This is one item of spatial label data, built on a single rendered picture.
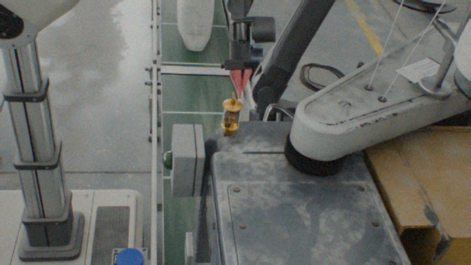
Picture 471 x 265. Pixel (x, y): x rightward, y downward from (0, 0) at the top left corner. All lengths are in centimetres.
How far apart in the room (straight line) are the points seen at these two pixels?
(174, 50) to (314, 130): 216
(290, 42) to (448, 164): 36
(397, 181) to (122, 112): 233
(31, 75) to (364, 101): 98
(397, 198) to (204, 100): 178
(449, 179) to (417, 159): 5
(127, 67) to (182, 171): 260
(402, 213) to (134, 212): 148
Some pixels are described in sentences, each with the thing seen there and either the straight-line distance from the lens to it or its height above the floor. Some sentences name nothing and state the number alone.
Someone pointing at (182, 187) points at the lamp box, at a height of 126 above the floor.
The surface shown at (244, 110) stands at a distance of 134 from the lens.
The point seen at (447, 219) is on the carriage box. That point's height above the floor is 133.
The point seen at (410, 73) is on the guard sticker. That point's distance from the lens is 85.
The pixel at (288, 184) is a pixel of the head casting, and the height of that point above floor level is 134.
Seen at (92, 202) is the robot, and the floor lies 26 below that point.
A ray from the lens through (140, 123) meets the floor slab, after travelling 287.
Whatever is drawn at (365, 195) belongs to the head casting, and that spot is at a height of 134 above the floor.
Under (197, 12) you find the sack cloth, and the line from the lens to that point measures 271.
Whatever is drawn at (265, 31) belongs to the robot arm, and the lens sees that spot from 138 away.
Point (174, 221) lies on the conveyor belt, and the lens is 188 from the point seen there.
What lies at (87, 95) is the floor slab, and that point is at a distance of 309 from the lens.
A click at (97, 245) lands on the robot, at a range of 197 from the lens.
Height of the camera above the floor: 182
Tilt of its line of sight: 39 degrees down
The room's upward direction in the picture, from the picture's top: 9 degrees clockwise
